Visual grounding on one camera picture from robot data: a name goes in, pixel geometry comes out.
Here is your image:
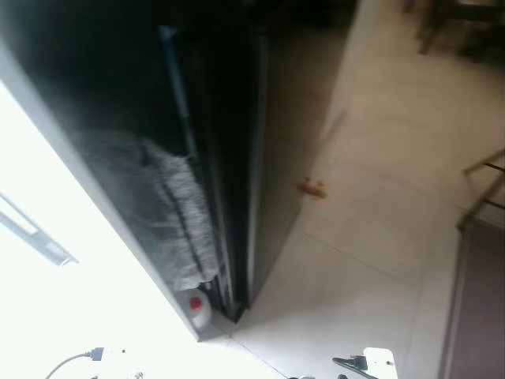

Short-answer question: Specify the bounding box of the white and black fridge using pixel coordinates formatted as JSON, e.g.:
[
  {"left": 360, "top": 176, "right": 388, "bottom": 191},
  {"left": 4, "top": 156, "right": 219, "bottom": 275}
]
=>
[{"left": 0, "top": 0, "right": 361, "bottom": 342}]

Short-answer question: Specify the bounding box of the dark patterned rug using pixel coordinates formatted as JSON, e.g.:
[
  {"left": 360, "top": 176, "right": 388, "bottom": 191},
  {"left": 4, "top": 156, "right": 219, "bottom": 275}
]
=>
[{"left": 440, "top": 217, "right": 505, "bottom": 379}]

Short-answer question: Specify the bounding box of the dark wooden chair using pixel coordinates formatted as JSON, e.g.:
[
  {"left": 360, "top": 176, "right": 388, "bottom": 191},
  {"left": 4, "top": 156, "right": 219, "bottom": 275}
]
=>
[{"left": 402, "top": 0, "right": 505, "bottom": 61}]

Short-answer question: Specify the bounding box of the small orange door stopper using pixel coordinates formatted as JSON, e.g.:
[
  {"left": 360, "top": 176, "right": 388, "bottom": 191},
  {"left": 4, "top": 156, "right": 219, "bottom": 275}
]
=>
[{"left": 298, "top": 178, "right": 329, "bottom": 199}]

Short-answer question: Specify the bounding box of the white jug red cap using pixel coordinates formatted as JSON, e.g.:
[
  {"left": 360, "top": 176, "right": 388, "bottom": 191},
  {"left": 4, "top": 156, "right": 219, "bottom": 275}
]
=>
[{"left": 175, "top": 286, "right": 215, "bottom": 333}]

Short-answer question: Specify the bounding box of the clear bubble wrap sheet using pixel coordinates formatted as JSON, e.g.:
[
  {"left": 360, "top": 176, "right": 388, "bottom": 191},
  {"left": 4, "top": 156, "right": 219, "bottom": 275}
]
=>
[{"left": 75, "top": 130, "right": 221, "bottom": 292}]

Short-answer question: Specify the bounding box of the dark metal frame chair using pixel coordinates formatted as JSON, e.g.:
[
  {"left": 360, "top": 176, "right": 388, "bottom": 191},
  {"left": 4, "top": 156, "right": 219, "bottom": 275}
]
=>
[{"left": 460, "top": 148, "right": 505, "bottom": 231}]

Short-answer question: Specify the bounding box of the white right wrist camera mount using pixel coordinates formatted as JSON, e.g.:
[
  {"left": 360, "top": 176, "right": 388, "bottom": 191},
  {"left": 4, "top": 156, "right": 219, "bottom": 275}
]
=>
[{"left": 361, "top": 347, "right": 398, "bottom": 379}]

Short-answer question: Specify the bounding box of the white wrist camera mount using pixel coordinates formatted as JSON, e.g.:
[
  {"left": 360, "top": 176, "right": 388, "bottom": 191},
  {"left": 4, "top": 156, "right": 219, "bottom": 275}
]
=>
[
  {"left": 361, "top": 347, "right": 398, "bottom": 379},
  {"left": 103, "top": 347, "right": 144, "bottom": 379}
]

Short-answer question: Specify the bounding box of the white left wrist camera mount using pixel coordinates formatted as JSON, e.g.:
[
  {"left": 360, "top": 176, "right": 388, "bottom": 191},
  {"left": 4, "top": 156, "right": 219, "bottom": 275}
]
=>
[{"left": 103, "top": 347, "right": 144, "bottom": 379}]

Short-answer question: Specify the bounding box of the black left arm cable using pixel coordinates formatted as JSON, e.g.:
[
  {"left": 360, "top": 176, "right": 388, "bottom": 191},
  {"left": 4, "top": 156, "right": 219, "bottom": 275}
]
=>
[{"left": 43, "top": 347, "right": 106, "bottom": 379}]

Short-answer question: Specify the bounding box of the dark sliding door frame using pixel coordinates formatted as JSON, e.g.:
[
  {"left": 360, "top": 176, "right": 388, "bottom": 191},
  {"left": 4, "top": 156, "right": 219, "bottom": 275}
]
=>
[{"left": 0, "top": 193, "right": 80, "bottom": 268}]

